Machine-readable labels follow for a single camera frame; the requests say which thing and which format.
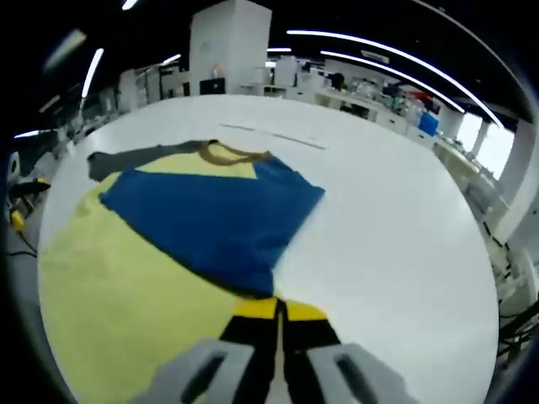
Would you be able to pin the long ceiling light strip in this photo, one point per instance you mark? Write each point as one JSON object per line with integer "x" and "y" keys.
{"x": 379, "y": 44}
{"x": 379, "y": 67}

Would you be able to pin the blue storage box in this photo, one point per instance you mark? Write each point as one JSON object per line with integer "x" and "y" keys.
{"x": 429, "y": 124}

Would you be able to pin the white ceiling light strip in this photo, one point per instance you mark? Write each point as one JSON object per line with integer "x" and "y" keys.
{"x": 31, "y": 134}
{"x": 171, "y": 59}
{"x": 92, "y": 73}
{"x": 129, "y": 3}
{"x": 279, "y": 49}

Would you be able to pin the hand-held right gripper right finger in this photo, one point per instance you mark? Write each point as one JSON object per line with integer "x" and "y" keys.
{"x": 311, "y": 349}

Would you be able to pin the black monitor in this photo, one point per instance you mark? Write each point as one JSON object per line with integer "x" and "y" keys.
{"x": 212, "y": 86}

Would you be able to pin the bright window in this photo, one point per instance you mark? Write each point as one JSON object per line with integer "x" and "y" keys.
{"x": 488, "y": 145}

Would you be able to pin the yellow colour-block shirt garment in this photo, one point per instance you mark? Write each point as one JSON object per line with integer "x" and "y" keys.
{"x": 210, "y": 219}

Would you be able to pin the white cabinet row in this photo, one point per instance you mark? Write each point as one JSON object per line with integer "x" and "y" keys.
{"x": 379, "y": 111}

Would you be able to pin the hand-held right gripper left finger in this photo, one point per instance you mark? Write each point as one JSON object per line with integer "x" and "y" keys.
{"x": 248, "y": 349}

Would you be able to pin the white square pillar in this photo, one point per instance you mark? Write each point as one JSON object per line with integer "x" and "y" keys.
{"x": 231, "y": 46}

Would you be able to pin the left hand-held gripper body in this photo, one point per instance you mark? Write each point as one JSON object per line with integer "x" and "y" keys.
{"x": 14, "y": 168}

